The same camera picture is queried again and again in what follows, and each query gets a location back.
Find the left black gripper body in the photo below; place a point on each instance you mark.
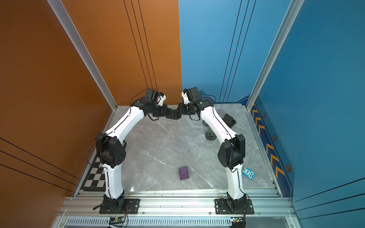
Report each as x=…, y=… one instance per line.
x=159, y=110

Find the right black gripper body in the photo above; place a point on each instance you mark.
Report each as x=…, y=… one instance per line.
x=186, y=109

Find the dark grey round phone stand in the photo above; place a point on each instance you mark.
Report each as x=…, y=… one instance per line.
x=210, y=135

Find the black phone stand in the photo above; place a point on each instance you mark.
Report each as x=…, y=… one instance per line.
x=229, y=120
x=177, y=113

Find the purple-grey phone stand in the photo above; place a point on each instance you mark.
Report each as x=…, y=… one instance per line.
x=205, y=124

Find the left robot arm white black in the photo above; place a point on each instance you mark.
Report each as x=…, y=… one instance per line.
x=111, y=148

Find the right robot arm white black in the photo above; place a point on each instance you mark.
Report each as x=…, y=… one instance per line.
x=232, y=150

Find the purple square box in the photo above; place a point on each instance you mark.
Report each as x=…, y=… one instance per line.
x=183, y=173

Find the blue cartoon sticker card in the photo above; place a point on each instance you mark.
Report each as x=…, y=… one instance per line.
x=248, y=173

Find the black white checkerboard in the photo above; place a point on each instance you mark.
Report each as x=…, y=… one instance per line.
x=95, y=180

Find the green circuit board left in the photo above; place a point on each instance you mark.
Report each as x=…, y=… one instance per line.
x=116, y=222

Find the circuit board right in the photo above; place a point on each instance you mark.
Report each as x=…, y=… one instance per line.
x=238, y=222

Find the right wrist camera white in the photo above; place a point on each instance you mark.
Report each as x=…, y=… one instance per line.
x=185, y=98

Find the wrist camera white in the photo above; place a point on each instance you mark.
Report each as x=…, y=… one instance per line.
x=161, y=99
x=185, y=98

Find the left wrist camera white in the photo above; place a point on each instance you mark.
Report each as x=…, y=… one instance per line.
x=161, y=99

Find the aluminium front rail frame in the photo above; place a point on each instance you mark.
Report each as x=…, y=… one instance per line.
x=179, y=208

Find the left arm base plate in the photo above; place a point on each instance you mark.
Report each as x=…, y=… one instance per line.
x=124, y=206

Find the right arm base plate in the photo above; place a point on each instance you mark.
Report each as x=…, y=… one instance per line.
x=227, y=206

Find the left aluminium corner post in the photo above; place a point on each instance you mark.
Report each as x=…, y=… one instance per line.
x=73, y=34

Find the aluminium corner post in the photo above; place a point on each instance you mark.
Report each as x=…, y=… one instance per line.
x=283, y=31
x=73, y=34

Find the right aluminium corner post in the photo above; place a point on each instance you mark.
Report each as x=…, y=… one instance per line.
x=283, y=31

